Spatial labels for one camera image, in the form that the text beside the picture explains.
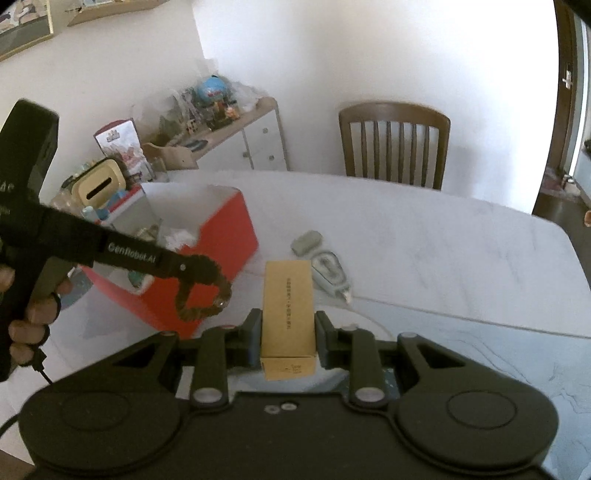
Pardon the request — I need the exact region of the yellow cardboard box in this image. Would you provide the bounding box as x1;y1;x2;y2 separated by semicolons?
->
260;260;317;381

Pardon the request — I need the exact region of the grey eraser block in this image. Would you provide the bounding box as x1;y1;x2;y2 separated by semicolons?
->
290;230;322;257

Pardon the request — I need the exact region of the person's left hand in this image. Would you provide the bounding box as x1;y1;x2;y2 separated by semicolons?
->
8;277;73;365

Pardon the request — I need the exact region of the cream tissue box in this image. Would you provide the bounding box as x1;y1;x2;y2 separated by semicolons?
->
71;158;126;208

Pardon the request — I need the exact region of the red white cardboard box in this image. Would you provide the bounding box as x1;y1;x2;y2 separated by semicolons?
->
84;183;259;339

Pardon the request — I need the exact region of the red white snack bag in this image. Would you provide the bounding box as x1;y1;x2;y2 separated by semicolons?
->
94;118;155;186

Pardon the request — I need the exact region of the white wooden sideboard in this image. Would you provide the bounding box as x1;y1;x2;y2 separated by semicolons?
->
140;96;293;173

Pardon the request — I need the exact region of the wooden dining chair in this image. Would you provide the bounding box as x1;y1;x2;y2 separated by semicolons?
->
339;101;452;190

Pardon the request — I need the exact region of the blue globe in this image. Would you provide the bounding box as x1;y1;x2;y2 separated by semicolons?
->
194;75;228;106

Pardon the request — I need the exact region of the framed wall picture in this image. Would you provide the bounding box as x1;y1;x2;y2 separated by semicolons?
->
0;0;54;60

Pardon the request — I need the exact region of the wooden wall shelf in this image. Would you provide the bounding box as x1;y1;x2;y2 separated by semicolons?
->
67;0;167;26

